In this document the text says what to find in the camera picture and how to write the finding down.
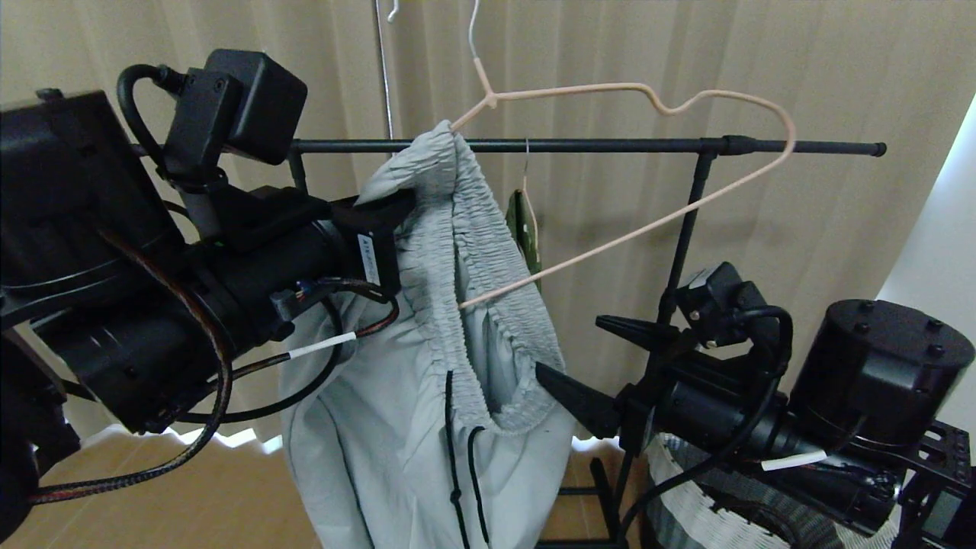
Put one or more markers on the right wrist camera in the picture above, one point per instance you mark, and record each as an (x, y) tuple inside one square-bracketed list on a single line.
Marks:
[(717, 297)]

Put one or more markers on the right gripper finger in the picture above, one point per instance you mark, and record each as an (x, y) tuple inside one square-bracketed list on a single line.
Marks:
[(587, 408), (640, 333)]

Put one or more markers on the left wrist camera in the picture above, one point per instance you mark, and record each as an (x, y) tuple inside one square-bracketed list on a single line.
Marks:
[(252, 99)]

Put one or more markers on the white laundry basket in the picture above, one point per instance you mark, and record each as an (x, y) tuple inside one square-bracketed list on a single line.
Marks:
[(686, 511)]

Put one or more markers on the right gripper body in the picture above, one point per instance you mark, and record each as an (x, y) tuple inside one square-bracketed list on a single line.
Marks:
[(701, 412)]

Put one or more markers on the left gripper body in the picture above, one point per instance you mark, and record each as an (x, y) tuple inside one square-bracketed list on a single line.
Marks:
[(305, 259)]

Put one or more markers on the green shirt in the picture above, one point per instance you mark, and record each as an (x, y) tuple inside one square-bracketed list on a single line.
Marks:
[(517, 225)]

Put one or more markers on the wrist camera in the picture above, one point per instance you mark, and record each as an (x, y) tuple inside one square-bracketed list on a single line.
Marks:
[(252, 99), (717, 297)]

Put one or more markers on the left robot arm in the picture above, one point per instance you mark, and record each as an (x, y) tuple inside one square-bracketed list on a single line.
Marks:
[(76, 229)]

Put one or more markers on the beige curtain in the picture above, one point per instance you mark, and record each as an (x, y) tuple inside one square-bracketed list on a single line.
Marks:
[(801, 61)]

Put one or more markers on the black clothes rack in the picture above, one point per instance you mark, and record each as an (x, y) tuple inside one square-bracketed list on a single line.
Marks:
[(610, 145)]

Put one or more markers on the pale grey shorts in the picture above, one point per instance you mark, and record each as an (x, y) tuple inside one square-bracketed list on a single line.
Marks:
[(381, 427)]

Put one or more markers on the pink clothes hanger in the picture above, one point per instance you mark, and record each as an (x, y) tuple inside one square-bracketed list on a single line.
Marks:
[(531, 217), (489, 97)]

